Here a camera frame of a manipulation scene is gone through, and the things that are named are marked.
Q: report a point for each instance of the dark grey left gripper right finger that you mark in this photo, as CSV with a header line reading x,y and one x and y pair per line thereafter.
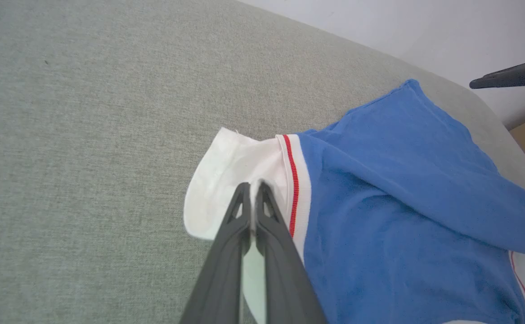
x,y
284,279

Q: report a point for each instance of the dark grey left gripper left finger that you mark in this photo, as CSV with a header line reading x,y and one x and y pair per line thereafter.
x,y
222,270

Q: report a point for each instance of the blue shirt with white striped trim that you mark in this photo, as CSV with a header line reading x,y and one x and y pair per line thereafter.
x,y
401,202

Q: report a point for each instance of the grey fabric sofa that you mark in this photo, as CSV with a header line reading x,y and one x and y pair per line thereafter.
x,y
87,135

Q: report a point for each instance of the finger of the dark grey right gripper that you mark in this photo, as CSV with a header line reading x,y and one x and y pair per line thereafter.
x,y
518,75

